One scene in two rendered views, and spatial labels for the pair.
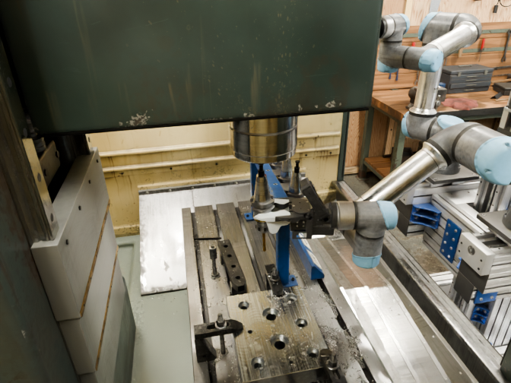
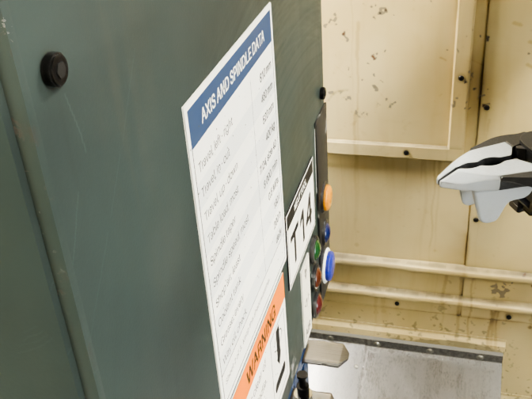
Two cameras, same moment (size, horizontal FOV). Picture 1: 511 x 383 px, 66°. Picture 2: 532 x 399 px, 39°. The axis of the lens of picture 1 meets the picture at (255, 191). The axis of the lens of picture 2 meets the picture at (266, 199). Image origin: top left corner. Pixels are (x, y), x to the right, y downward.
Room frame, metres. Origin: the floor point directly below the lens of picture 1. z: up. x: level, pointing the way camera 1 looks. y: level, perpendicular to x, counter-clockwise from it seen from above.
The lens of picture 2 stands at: (0.65, -0.40, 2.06)
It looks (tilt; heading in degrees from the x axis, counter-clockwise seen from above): 31 degrees down; 28
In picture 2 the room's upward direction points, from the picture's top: 4 degrees counter-clockwise
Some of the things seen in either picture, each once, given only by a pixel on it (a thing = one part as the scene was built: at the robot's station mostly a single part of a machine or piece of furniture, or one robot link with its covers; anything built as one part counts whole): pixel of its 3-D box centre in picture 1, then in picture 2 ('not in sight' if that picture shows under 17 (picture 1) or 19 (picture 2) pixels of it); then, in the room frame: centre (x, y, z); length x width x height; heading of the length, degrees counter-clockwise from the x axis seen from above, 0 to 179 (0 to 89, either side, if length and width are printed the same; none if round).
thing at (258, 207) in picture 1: (262, 203); not in sight; (0.88, -0.02, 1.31); 0.06 x 0.06 x 0.03
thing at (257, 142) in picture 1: (263, 127); not in sight; (0.88, -0.02, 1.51); 0.16 x 0.16 x 0.12
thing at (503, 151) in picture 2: not in sight; (472, 181); (1.32, -0.29, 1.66); 0.09 x 0.03 x 0.06; 131
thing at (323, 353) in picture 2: not in sight; (327, 353); (1.48, -0.06, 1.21); 0.07 x 0.05 x 0.01; 101
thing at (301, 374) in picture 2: not in sight; (302, 383); (1.32, -0.09, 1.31); 0.02 x 0.02 x 0.03
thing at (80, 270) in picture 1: (96, 273); not in sight; (0.80, 0.42, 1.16); 0.48 x 0.05 x 0.51; 11
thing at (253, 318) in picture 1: (274, 333); not in sight; (0.76, -0.04, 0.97); 0.29 x 0.23 x 0.05; 11
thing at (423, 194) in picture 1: (437, 185); not in sight; (1.63, -0.86, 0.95); 0.40 x 0.13 x 0.09; 100
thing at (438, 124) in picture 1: (448, 132); not in sight; (1.64, -0.85, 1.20); 0.13 x 0.12 x 0.14; 42
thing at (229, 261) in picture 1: (232, 267); not in sight; (1.08, 0.09, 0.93); 0.26 x 0.05 x 0.06; 16
